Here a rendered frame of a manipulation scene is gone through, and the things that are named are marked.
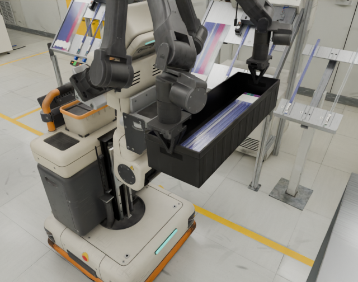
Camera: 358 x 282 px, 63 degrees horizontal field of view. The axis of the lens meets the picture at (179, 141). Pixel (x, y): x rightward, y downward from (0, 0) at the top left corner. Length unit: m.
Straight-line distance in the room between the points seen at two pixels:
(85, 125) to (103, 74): 0.59
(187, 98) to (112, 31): 0.36
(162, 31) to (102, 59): 0.24
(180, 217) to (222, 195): 0.61
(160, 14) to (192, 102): 0.21
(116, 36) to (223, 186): 1.67
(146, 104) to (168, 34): 0.51
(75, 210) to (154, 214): 0.45
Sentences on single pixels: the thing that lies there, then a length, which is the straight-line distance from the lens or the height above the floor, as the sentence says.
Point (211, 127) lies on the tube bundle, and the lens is 0.94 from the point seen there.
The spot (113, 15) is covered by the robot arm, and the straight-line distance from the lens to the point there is 0.87.
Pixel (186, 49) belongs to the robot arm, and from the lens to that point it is 0.65.
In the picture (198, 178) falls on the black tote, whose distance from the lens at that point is 0.75.
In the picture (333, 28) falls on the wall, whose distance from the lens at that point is 3.76.
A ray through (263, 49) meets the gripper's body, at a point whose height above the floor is 1.23.
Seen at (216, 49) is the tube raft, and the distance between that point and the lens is 2.22.
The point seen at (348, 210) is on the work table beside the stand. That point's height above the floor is 0.80.
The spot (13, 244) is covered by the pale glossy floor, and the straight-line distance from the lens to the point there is 2.19.
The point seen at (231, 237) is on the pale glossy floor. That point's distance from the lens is 1.99.
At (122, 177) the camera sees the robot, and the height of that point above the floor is 0.69.
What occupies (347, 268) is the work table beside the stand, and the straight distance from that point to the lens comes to 1.00.
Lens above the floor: 1.54
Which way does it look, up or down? 34 degrees down
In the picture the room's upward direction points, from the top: straight up
